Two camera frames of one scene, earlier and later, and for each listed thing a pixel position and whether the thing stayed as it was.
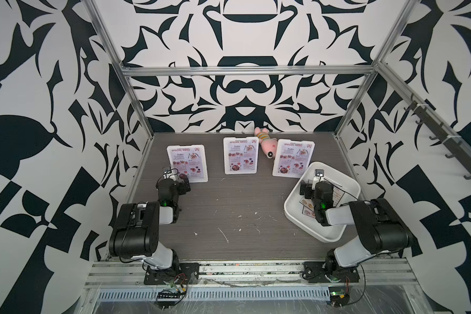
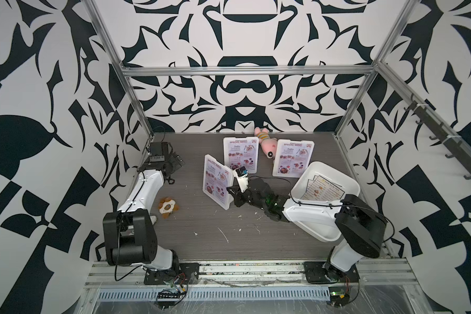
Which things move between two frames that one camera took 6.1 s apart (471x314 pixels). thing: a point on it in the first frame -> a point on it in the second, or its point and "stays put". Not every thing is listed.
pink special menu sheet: x=188 y=161 -> x=216 y=180
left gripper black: x=182 y=188 -> x=176 y=161
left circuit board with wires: x=173 y=296 stays put
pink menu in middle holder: x=242 y=154 stays put
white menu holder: x=205 y=170 -> x=217 y=176
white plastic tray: x=294 y=209 stays put
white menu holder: x=292 y=157 stays put
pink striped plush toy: x=269 y=144 stays put
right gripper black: x=307 y=188 -> x=236 y=194
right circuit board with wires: x=339 y=294 stays put
